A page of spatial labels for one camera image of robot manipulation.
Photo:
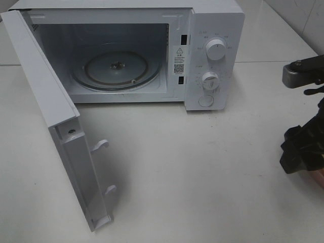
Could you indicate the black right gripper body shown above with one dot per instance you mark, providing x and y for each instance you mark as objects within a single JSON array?
[{"x": 311, "y": 140}]

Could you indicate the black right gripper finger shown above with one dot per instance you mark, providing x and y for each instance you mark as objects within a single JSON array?
[
  {"x": 297, "y": 139},
  {"x": 293, "y": 161}
]

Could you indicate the pink round plate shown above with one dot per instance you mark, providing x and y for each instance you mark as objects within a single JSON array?
[{"x": 318, "y": 176}]

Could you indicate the round white door button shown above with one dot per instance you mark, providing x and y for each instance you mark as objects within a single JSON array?
[{"x": 206, "y": 101}]

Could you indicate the white timer knob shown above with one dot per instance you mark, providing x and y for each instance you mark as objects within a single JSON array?
[{"x": 210, "y": 81}]

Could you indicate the white microwave door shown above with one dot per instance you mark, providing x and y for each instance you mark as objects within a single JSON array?
[{"x": 62, "y": 119}]

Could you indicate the white adjacent table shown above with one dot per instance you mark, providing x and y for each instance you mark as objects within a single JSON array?
[{"x": 266, "y": 37}]

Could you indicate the white upper power knob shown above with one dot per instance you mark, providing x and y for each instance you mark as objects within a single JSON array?
[{"x": 216, "y": 49}]

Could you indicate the white warning label sticker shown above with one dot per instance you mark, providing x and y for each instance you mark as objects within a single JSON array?
[{"x": 179, "y": 59}]

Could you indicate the white microwave oven body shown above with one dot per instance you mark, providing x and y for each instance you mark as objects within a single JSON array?
[{"x": 72, "y": 30}]

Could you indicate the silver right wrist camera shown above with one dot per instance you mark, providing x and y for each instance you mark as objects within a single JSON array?
[{"x": 303, "y": 72}]

